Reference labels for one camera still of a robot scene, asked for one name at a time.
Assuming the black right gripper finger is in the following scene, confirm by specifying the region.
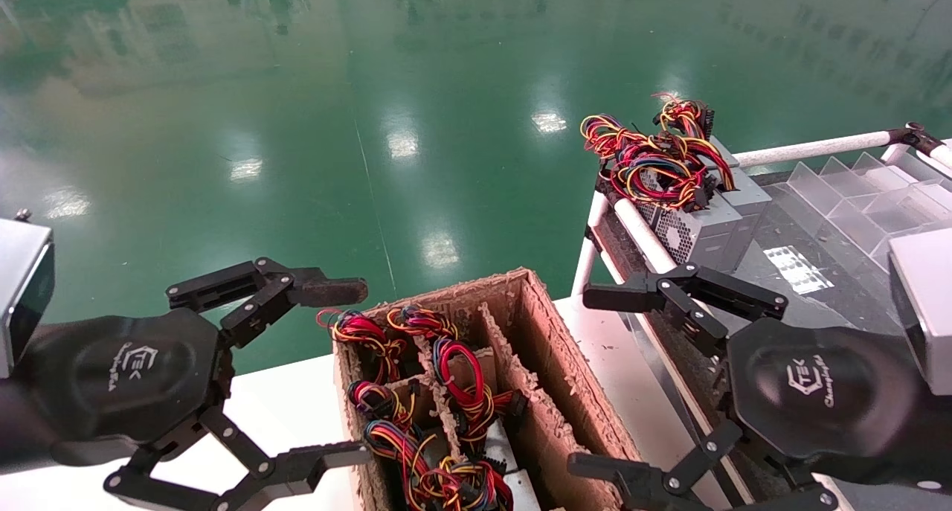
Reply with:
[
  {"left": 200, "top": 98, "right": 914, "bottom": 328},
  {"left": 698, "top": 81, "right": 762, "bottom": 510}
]
[
  {"left": 582, "top": 264, "right": 789, "bottom": 356},
  {"left": 567, "top": 420, "right": 840, "bottom": 511}
]

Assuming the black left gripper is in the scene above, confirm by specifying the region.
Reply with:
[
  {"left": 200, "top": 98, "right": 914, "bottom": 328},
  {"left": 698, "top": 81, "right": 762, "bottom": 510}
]
[{"left": 16, "top": 257, "right": 373, "bottom": 511}]

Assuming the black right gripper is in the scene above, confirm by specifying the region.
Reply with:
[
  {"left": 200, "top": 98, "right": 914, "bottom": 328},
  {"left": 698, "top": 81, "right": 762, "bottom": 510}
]
[{"left": 725, "top": 318, "right": 952, "bottom": 491}]

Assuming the grey power supply with wires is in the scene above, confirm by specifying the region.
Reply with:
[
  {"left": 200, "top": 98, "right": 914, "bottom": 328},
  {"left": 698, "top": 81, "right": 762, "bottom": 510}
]
[
  {"left": 653, "top": 93, "right": 773, "bottom": 274},
  {"left": 416, "top": 455, "right": 542, "bottom": 511}
]

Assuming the black textured cart edge strip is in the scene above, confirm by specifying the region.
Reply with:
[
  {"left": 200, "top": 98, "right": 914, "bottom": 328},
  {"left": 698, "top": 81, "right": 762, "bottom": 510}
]
[{"left": 588, "top": 178, "right": 663, "bottom": 289}]

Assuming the white cart leg pipe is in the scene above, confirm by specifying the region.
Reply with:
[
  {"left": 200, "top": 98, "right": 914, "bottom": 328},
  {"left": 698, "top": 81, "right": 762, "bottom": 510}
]
[{"left": 570, "top": 191, "right": 611, "bottom": 298}]

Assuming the brown cardboard divider box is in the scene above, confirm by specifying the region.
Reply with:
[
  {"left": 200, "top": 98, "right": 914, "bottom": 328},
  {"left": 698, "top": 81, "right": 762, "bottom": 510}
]
[{"left": 331, "top": 267, "right": 644, "bottom": 511}]

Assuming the grey power supply with grille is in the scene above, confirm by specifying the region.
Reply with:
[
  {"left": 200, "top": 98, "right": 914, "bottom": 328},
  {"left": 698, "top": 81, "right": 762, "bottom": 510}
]
[{"left": 580, "top": 113, "right": 744, "bottom": 275}]

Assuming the clear acrylic divider tray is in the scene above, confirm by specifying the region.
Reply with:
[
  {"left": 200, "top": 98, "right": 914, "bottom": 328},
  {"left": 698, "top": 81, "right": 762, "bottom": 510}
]
[{"left": 777, "top": 150, "right": 952, "bottom": 270}]

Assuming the black pipe joint clamp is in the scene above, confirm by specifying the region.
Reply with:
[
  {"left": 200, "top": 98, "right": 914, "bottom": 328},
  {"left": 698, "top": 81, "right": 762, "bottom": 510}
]
[{"left": 889, "top": 122, "right": 942, "bottom": 158}]

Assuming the long white cart pipe rail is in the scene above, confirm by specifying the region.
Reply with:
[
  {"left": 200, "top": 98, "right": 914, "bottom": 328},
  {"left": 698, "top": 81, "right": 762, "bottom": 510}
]
[{"left": 614, "top": 197, "right": 679, "bottom": 275}]

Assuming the power supply with wire bundle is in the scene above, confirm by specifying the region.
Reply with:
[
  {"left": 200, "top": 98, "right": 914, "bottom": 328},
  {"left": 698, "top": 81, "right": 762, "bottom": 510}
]
[
  {"left": 347, "top": 381, "right": 417, "bottom": 430},
  {"left": 316, "top": 309, "right": 407, "bottom": 382},
  {"left": 385, "top": 304, "right": 459, "bottom": 341},
  {"left": 363, "top": 420, "right": 447, "bottom": 511}
]

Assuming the power supply with red loop wires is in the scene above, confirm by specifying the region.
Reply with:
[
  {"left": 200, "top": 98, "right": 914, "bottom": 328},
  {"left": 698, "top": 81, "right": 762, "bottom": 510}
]
[{"left": 431, "top": 338, "right": 530, "bottom": 473}]

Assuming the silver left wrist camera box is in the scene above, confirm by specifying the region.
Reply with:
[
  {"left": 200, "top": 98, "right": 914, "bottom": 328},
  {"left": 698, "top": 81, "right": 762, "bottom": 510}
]
[{"left": 0, "top": 208, "right": 57, "bottom": 378}]

